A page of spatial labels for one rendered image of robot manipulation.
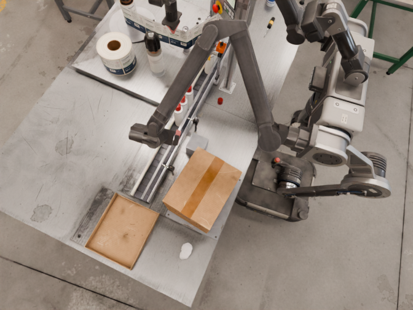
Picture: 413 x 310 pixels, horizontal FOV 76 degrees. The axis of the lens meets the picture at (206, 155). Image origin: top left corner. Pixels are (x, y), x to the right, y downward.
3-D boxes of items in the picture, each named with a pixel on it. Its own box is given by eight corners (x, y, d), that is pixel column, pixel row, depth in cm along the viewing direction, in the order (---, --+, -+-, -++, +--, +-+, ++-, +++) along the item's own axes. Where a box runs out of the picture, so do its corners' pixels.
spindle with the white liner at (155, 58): (155, 63, 166) (147, 25, 138) (168, 68, 165) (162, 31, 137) (148, 73, 163) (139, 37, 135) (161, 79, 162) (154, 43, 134)
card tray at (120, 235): (117, 194, 143) (115, 192, 139) (160, 214, 140) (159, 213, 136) (86, 246, 133) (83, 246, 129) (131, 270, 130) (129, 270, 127)
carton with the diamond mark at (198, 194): (197, 163, 148) (198, 146, 123) (234, 185, 145) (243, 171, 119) (167, 209, 139) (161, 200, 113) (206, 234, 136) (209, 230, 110)
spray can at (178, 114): (177, 117, 154) (175, 98, 135) (185, 120, 153) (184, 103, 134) (173, 125, 152) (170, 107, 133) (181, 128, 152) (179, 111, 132)
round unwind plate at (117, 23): (125, 2, 182) (124, 0, 181) (164, 17, 179) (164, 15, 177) (101, 32, 172) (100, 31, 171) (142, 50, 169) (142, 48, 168)
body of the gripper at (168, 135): (153, 123, 111) (146, 127, 104) (176, 130, 110) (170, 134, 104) (150, 138, 113) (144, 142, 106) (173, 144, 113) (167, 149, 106)
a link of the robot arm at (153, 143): (157, 151, 100) (160, 137, 98) (140, 146, 101) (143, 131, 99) (163, 146, 107) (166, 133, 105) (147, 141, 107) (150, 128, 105)
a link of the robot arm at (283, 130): (293, 133, 86) (292, 127, 90) (263, 124, 87) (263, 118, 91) (282, 157, 91) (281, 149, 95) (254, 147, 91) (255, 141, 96)
